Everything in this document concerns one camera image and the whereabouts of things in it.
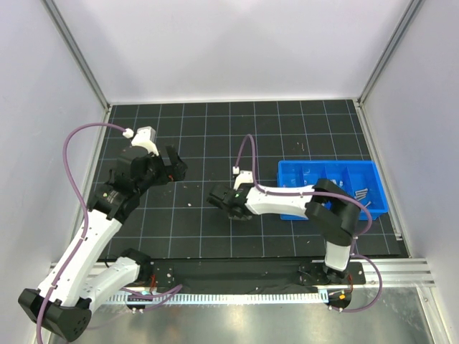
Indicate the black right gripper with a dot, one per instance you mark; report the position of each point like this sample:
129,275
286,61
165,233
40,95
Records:
218,197

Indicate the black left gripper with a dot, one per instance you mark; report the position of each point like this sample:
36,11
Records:
171,166

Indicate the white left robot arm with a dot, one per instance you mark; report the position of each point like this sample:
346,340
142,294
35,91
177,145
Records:
65,301

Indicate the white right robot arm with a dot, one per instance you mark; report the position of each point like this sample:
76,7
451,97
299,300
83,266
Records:
324,204

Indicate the black grid mat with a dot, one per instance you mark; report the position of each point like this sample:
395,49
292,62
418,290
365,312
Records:
176,221

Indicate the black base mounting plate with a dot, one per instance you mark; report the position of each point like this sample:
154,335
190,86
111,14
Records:
251,276

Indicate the blue compartment tray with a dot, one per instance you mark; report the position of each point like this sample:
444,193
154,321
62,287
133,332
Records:
349,175

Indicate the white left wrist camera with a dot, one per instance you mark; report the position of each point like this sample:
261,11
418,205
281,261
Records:
144,137

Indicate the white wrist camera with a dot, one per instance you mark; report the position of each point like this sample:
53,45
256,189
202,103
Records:
144,137
241,177

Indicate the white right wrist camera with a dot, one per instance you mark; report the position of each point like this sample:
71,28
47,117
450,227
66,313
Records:
241,177

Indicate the white slotted cable duct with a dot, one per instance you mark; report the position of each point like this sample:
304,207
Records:
124,298

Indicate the left aluminium frame post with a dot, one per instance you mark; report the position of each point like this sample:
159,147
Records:
75,51

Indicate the aluminium frame post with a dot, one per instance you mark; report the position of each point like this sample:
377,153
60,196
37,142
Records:
395,39
75,51

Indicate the right aluminium frame post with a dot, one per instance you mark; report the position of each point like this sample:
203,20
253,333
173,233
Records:
395,39

